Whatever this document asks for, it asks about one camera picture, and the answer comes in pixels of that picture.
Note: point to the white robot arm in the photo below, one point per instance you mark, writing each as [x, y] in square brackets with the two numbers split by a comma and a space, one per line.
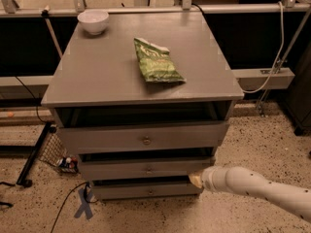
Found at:
[241, 181]

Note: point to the black metal floor bar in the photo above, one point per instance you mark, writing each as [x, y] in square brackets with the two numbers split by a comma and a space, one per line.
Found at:
[22, 180]

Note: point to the metal railing frame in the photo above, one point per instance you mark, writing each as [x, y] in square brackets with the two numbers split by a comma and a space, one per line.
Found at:
[155, 4]

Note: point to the wire mesh basket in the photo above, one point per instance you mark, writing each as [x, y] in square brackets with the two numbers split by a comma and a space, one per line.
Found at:
[56, 155]

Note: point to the blue tape cross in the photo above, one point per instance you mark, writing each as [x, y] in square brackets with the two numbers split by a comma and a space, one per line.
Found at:
[84, 208]

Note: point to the grey top drawer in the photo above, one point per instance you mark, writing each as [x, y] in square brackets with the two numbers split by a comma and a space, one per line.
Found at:
[143, 137]

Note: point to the white ceramic bowl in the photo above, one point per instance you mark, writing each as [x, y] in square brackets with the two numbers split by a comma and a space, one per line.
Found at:
[94, 22]

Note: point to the yellow foam padded gripper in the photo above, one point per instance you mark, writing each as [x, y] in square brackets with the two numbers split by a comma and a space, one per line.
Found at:
[207, 180]

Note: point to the grey wooden drawer cabinet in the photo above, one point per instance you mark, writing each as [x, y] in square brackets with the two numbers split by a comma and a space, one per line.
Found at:
[98, 82]

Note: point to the grey bottom drawer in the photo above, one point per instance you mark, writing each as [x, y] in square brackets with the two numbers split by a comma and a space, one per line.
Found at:
[144, 187]

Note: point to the grey drawer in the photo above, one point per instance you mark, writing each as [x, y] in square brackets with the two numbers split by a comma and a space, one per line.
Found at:
[144, 187]
[144, 163]
[143, 137]

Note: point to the dark grey side cabinet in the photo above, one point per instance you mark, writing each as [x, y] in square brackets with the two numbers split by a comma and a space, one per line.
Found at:
[298, 95]

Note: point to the green chip bag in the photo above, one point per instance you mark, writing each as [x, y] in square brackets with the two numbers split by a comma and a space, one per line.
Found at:
[155, 63]

